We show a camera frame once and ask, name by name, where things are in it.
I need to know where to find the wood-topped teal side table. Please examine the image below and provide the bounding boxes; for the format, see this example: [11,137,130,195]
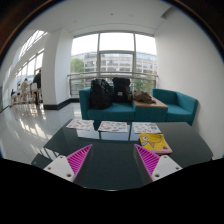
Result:
[133,97,169,123]

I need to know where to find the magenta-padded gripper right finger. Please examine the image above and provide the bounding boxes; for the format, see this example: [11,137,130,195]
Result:
[133,143,183,186]

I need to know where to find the grey metal window railing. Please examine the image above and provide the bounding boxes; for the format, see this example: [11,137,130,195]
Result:
[67,71,159,98]

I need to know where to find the black backpack with label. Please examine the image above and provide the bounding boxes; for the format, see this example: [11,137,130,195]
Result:
[112,77,132,104]

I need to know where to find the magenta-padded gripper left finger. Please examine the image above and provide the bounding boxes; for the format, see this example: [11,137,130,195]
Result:
[43,143,95,184]

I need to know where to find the orange pink printed towel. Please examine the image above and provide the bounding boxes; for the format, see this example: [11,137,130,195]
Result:
[138,132,173,155]

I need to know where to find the colourful sticker sheet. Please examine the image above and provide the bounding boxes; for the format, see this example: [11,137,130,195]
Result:
[65,118,95,131]
[97,120,129,134]
[132,122,162,135]

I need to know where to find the teal two-seat sofa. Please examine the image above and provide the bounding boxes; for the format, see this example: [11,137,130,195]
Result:
[78,85,137,122]

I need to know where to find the person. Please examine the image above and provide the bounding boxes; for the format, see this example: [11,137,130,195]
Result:
[20,78,31,103]
[33,68,43,104]

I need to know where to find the teal armchair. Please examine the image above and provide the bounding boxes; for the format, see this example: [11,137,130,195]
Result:
[152,87,199,127]

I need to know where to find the large black bag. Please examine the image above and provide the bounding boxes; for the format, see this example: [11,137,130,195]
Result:
[89,78,114,110]

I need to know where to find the brown crumpled jacket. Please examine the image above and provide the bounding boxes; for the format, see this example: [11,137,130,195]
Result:
[128,89,157,105]

